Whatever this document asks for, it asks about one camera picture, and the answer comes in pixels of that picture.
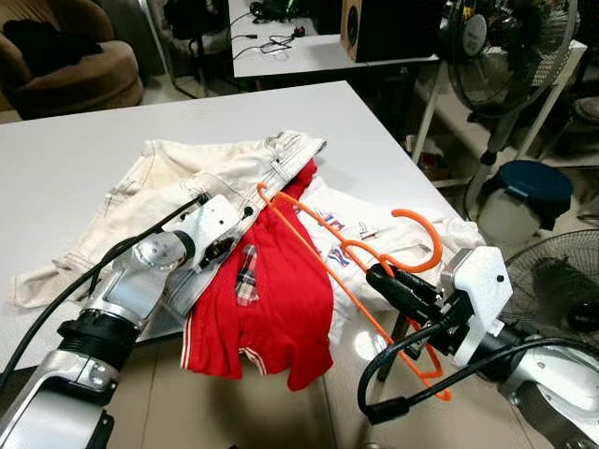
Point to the white denim jeans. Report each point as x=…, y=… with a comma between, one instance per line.
x=187, y=168

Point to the orange plastic hanger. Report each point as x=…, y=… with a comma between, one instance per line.
x=418, y=212

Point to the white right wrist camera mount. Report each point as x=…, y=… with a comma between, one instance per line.
x=479, y=290

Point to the black floor fan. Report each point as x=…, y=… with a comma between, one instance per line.
x=562, y=281

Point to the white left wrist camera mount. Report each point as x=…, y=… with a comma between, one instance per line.
x=211, y=224

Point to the brown armchair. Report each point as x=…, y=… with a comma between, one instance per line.
x=84, y=79

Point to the white bucket with blue lid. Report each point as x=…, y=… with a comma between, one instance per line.
x=533, y=182

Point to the black cloth on armchair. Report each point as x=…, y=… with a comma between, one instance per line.
x=47, y=47

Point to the black wooden speaker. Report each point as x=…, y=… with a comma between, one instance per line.
x=393, y=28

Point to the white metal frame table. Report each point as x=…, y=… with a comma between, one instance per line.
x=429, y=108

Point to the small white desk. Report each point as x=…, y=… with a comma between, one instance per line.
x=281, y=61

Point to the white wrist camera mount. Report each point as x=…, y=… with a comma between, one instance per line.
x=479, y=290
x=211, y=224

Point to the white printed shirt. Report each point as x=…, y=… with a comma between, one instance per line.
x=412, y=238

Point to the black standing fan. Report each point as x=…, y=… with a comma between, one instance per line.
x=475, y=37

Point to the red shorts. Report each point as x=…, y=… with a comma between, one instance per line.
x=281, y=309

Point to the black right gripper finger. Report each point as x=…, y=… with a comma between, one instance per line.
x=402, y=304
x=398, y=279

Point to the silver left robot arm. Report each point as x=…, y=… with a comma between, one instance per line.
x=131, y=281

